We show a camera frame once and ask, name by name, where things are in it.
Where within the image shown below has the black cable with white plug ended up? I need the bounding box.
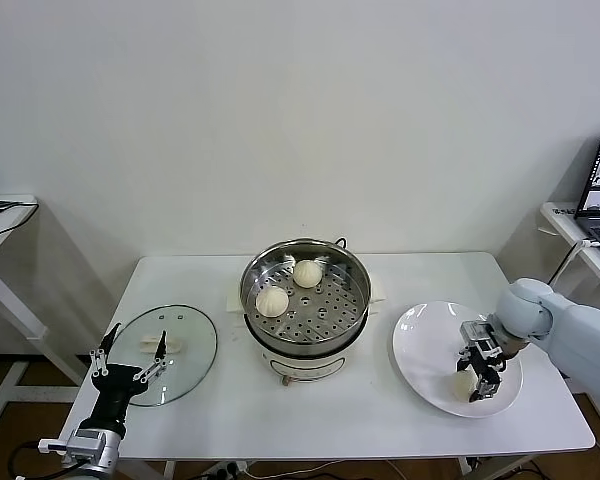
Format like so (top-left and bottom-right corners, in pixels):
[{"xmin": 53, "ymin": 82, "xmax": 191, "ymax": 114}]
[{"xmin": 8, "ymin": 438, "xmax": 46, "ymax": 480}]

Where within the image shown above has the white side table with laptop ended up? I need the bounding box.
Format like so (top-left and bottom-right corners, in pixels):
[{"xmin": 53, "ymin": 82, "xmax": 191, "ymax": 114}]
[{"xmin": 538, "ymin": 202, "xmax": 600, "ymax": 426}]

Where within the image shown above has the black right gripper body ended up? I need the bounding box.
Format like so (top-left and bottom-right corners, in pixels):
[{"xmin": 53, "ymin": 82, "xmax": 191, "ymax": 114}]
[{"xmin": 472, "ymin": 349, "xmax": 507, "ymax": 376}]

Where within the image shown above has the white round plate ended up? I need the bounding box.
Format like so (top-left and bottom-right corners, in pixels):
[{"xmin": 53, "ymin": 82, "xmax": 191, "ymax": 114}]
[{"xmin": 392, "ymin": 300, "xmax": 524, "ymax": 419}]

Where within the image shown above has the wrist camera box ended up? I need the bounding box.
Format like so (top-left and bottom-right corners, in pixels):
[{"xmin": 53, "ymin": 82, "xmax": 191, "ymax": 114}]
[
  {"xmin": 37, "ymin": 427, "xmax": 106, "ymax": 464},
  {"xmin": 458, "ymin": 319, "xmax": 504, "ymax": 359}
]

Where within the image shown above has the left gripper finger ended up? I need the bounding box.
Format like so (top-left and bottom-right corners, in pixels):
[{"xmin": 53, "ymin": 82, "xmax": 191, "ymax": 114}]
[
  {"xmin": 88, "ymin": 323, "xmax": 124, "ymax": 379},
  {"xmin": 133, "ymin": 329, "xmax": 171, "ymax": 384}
]

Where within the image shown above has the white steamed baozi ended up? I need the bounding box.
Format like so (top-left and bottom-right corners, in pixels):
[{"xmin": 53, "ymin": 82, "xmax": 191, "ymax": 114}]
[
  {"xmin": 255, "ymin": 286, "xmax": 290, "ymax": 318},
  {"xmin": 453, "ymin": 370, "xmax": 481, "ymax": 401},
  {"xmin": 292, "ymin": 258, "xmax": 325, "ymax": 290}
]

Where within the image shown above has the white and black laptop cable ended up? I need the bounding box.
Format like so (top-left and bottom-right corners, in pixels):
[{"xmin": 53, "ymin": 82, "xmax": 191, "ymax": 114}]
[{"xmin": 547, "ymin": 239, "xmax": 600, "ymax": 289}]

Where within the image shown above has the perforated steel steamer basket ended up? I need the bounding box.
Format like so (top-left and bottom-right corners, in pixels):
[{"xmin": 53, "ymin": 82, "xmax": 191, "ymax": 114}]
[{"xmin": 238, "ymin": 239, "xmax": 373, "ymax": 354}]

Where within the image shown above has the white electric cooker base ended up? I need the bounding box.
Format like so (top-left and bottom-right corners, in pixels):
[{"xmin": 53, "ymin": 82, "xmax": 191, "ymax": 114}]
[{"xmin": 243, "ymin": 314, "xmax": 369, "ymax": 389}]

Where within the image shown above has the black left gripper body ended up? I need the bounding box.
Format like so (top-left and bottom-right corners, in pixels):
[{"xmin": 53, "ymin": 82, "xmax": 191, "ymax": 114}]
[{"xmin": 86, "ymin": 363, "xmax": 149, "ymax": 427}]

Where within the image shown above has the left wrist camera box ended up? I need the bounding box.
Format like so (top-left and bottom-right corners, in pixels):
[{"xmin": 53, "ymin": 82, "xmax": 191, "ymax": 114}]
[{"xmin": 37, "ymin": 427, "xmax": 106, "ymax": 464}]

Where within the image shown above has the white power strip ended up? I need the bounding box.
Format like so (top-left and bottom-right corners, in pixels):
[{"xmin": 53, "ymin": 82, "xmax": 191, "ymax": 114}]
[{"xmin": 207, "ymin": 462, "xmax": 251, "ymax": 479}]

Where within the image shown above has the glass lid with white handle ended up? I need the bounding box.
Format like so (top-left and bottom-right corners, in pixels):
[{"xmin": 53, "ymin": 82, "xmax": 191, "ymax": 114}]
[{"xmin": 105, "ymin": 303, "xmax": 219, "ymax": 407}]

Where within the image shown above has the white side table with adapter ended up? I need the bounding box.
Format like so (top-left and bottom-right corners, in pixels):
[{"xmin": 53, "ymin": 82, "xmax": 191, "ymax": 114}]
[{"xmin": 0, "ymin": 193, "xmax": 89, "ymax": 431}]

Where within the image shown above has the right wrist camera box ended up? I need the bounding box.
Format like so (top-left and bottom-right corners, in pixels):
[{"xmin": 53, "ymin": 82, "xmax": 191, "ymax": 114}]
[{"xmin": 458, "ymin": 319, "xmax": 504, "ymax": 359}]

